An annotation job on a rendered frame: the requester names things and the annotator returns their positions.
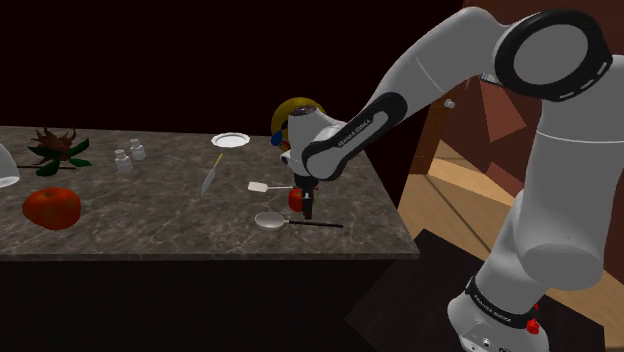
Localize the small red apple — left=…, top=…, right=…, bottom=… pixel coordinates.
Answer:
left=287, top=187, right=305, bottom=213

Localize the white spatula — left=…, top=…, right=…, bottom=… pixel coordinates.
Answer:
left=246, top=181, right=295, bottom=194

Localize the yellow round toy figure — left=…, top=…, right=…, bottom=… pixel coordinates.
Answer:
left=270, top=96, right=327, bottom=153

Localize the white round plate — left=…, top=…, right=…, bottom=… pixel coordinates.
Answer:
left=210, top=132, right=251, bottom=149

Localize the dark robot stand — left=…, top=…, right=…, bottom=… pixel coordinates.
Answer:
left=343, top=227, right=607, bottom=352

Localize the white salt shaker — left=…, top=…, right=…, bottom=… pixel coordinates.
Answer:
left=114, top=148, right=134, bottom=174
left=128, top=138, right=147, bottom=162

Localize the brown wooden door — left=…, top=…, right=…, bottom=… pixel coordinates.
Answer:
left=408, top=0, right=545, bottom=197

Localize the brown flower with green leaves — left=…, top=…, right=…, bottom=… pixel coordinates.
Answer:
left=16, top=126, right=93, bottom=178

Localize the large red tomato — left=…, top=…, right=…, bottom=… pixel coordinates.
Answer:
left=21, top=186, right=83, bottom=231

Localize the silver ladle with black handle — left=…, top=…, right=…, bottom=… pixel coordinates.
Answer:
left=254, top=211, right=345, bottom=231

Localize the yellow-handled knife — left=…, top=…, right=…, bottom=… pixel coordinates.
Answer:
left=200, top=152, right=224, bottom=198

